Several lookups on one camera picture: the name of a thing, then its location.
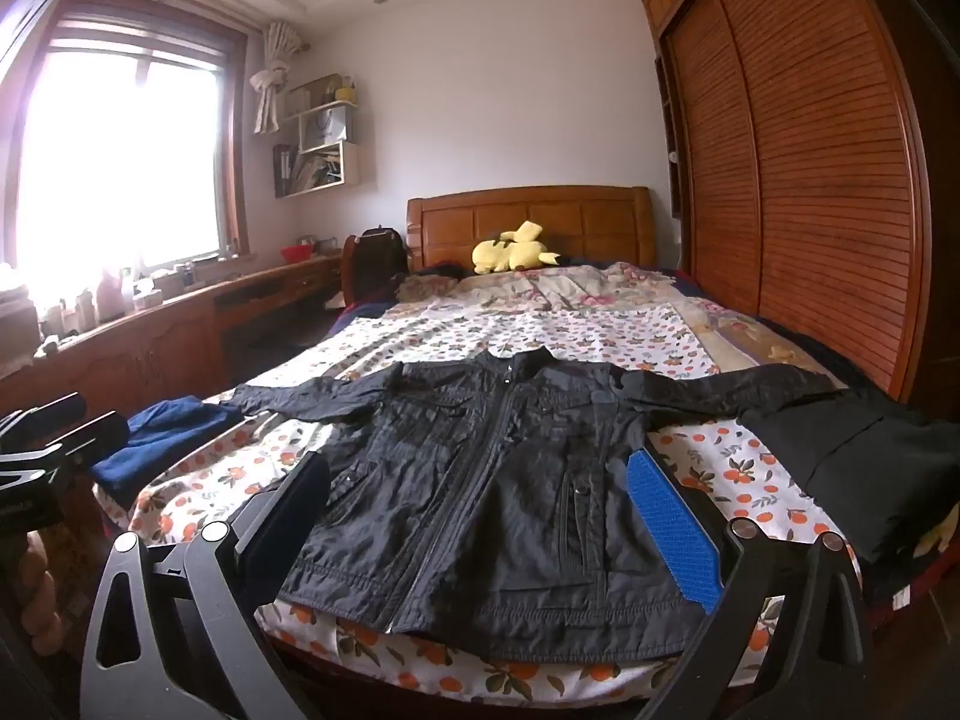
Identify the floral quilt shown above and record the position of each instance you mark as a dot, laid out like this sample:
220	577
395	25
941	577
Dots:
600	289

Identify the wooden desk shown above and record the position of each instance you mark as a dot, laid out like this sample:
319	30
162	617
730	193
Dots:
172	337

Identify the folded black garment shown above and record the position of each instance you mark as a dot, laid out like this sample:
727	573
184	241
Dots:
862	465

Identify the wooden bed with floral sheet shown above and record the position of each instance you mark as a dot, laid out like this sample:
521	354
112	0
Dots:
525	330

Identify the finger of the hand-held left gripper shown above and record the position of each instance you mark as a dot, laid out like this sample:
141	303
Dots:
101	436
45	414

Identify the wooden headboard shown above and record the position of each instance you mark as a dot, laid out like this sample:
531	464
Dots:
570	221

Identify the tied cream curtain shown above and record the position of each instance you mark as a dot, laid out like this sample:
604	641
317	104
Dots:
271	82

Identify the window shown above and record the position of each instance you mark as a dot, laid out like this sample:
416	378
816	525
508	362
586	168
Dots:
112	150

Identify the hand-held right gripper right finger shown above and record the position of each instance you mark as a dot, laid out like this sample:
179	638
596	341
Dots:
675	532

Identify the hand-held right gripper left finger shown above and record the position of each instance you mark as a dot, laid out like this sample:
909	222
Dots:
292	517

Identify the person's left hand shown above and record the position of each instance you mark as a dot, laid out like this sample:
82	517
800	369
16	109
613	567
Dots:
41	600

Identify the row of sill bottles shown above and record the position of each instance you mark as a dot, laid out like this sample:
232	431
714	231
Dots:
109	296

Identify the wooden slatted wardrobe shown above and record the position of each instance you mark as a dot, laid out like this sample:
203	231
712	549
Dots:
810	165

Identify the red bowl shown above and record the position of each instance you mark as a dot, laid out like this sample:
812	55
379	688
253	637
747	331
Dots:
298	253

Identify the white wall shelf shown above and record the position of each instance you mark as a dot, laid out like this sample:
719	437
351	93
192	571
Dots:
322	142

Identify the folded blue garment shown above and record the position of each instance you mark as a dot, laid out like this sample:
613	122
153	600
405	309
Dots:
157	442

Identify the black backpack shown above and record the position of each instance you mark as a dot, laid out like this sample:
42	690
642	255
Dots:
379	262

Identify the yellow plush toy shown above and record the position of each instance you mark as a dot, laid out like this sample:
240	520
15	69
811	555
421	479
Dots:
510	251

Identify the black jacket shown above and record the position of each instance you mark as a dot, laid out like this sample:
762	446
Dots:
465	480

